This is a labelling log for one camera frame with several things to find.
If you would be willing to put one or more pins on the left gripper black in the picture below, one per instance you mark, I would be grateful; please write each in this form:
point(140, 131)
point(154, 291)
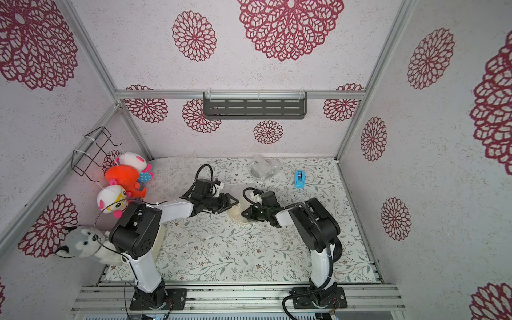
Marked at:
point(226, 202)

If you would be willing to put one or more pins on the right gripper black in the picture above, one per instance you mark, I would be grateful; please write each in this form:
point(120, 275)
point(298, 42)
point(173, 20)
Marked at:
point(256, 212)

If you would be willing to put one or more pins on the cream plate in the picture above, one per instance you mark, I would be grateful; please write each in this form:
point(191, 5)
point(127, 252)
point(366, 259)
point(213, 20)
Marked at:
point(235, 214)

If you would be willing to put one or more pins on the blue tape dispenser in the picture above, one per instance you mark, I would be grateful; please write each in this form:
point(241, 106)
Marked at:
point(299, 179)

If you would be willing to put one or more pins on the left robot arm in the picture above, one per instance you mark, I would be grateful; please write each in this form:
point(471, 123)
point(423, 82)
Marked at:
point(135, 232)

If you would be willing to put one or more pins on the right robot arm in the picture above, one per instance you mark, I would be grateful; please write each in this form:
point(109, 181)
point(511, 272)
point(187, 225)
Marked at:
point(319, 232)

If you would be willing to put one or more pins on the floral table mat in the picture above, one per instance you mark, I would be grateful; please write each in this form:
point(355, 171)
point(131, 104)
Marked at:
point(214, 248)

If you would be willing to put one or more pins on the cream rectangular bin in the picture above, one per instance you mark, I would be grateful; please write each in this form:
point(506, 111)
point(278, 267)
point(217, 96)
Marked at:
point(158, 241)

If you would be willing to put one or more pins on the red orange plush toy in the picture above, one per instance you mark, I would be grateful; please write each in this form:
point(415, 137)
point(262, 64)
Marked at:
point(127, 177)

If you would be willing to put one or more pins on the black plate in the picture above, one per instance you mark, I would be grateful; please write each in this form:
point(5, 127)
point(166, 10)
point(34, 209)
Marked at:
point(338, 250)

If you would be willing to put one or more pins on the white pink plush toy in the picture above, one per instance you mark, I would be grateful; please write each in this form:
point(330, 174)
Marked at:
point(140, 164)

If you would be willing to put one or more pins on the white plush doll yellow glasses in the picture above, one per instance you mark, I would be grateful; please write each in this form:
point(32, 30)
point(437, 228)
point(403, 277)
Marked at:
point(113, 199)

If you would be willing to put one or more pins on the grey husky plush toy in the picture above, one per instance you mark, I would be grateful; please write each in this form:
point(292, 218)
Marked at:
point(87, 242)

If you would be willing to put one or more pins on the grey metal wall shelf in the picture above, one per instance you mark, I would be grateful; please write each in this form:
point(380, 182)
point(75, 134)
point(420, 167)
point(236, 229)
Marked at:
point(254, 106)

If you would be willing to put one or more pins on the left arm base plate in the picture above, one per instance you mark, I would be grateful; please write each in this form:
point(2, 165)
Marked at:
point(176, 298)

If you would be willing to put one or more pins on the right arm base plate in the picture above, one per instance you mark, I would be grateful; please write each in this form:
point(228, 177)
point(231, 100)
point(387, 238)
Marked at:
point(331, 298)

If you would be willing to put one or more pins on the black wire wall basket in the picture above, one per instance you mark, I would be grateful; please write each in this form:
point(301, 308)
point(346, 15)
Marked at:
point(99, 152)

